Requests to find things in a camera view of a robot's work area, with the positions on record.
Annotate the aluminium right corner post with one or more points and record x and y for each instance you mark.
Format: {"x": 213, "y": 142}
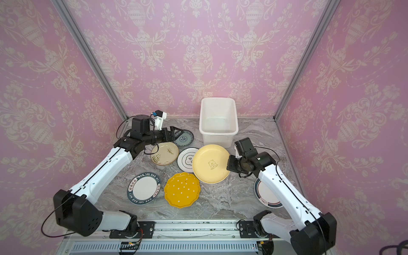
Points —
{"x": 315, "y": 38}

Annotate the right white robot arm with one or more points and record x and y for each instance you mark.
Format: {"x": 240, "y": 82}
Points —
{"x": 309, "y": 231}

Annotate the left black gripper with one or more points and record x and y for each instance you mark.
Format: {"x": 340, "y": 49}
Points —
{"x": 171, "y": 137}

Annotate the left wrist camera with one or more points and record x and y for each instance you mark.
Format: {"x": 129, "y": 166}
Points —
{"x": 158, "y": 118}

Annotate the white plastic bin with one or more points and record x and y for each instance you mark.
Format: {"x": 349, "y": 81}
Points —
{"x": 218, "y": 122}

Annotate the aluminium left corner post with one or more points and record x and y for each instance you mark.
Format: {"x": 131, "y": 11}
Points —
{"x": 81, "y": 42}

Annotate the pale yellow round plate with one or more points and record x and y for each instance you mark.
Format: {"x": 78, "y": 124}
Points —
{"x": 210, "y": 164}

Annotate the yellow polka dot plate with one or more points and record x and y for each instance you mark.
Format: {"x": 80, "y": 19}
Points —
{"x": 182, "y": 190}

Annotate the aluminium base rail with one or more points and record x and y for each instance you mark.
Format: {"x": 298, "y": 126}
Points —
{"x": 191, "y": 230}

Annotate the cream plate with plant motif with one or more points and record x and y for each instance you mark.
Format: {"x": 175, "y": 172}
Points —
{"x": 166, "y": 154}

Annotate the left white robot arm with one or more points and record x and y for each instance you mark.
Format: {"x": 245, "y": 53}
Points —
{"x": 75, "y": 209}

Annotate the white plate green lettered rim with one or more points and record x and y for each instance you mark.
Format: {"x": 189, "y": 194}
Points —
{"x": 144, "y": 188}

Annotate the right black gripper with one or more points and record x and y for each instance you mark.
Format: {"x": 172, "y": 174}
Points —
{"x": 232, "y": 164}

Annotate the white plate red green rim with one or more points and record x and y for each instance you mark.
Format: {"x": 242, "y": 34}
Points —
{"x": 266, "y": 196}

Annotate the aluminium corner post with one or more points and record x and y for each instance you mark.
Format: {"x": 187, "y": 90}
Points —
{"x": 81, "y": 42}
{"x": 315, "y": 38}

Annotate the white plate black rim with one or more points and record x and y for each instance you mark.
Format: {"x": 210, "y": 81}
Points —
{"x": 185, "y": 159}

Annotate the small teal patterned plate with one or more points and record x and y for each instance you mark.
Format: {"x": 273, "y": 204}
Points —
{"x": 187, "y": 138}

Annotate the white vented strip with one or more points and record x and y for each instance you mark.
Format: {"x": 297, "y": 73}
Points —
{"x": 163, "y": 248}

